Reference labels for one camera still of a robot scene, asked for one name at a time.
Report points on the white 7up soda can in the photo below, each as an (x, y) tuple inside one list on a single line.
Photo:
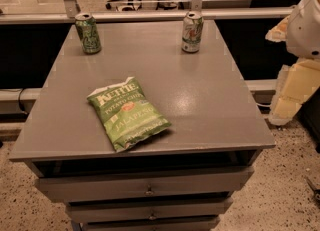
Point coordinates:
[(192, 31)]

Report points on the metal railing frame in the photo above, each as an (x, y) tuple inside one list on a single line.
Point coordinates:
[(133, 11)]

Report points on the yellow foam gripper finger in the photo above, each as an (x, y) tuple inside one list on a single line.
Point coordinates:
[(279, 32), (294, 86)]

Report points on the grey drawer cabinet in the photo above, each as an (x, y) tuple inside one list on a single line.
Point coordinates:
[(179, 180)]

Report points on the green soda can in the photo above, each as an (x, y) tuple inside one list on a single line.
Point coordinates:
[(88, 33)]

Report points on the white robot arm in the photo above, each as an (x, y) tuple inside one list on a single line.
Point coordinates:
[(303, 31)]

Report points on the green Kettle chips bag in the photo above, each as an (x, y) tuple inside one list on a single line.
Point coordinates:
[(127, 116)]

